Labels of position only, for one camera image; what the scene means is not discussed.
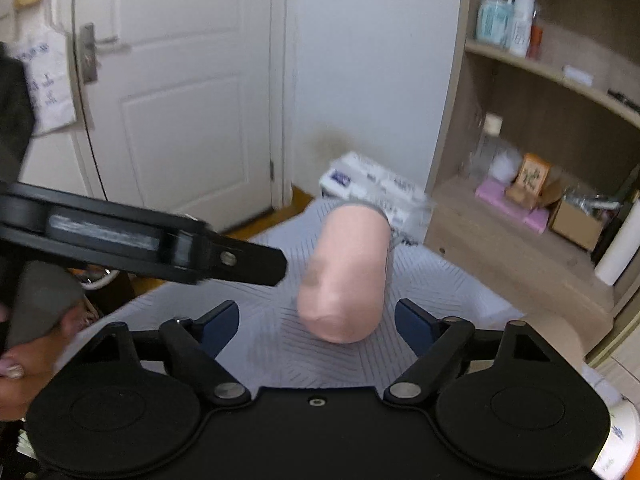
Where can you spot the pink cup with grey rim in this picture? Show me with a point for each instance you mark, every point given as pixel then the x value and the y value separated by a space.
pixel 341 298

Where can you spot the clear bottle beige cap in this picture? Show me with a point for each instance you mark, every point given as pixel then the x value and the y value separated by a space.
pixel 487 146

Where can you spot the tissue pack white purple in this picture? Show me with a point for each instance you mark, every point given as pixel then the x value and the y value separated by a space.
pixel 357 177

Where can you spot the white paper towel roll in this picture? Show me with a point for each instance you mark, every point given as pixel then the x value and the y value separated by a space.
pixel 622 250

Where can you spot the pink flat box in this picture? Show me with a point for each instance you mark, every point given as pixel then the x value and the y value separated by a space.
pixel 493 193

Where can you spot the white cup on shelf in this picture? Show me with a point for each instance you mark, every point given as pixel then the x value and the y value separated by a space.
pixel 505 166

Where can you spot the person's hand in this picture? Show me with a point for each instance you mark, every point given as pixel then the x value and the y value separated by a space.
pixel 26 369

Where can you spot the small orange printed box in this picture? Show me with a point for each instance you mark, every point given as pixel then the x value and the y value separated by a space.
pixel 528 184

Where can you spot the white hanging plastic bag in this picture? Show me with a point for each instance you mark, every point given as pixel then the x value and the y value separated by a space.
pixel 44 54

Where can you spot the teal wipes canister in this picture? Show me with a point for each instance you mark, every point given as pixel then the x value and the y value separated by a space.
pixel 493 17

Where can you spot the small white flat box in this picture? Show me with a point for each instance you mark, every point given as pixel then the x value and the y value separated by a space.
pixel 575 74

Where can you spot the white door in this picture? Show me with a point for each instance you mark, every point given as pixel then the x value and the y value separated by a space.
pixel 180 123

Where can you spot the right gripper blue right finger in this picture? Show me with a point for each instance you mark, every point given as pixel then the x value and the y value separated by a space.
pixel 429 337

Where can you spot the brown cardboard box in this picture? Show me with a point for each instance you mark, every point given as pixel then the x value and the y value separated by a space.
pixel 577 217

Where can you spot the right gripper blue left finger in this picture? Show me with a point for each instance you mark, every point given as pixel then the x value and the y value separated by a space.
pixel 212 331

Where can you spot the wooden open shelf unit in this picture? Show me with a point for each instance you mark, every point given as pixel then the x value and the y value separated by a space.
pixel 590 136

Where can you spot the metal door handle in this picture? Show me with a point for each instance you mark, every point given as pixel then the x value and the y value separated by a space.
pixel 89 48

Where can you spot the white lotion bottle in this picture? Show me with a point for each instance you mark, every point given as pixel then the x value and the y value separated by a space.
pixel 520 26

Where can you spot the orange small bottle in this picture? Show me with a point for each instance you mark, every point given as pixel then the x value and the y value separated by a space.
pixel 534 48

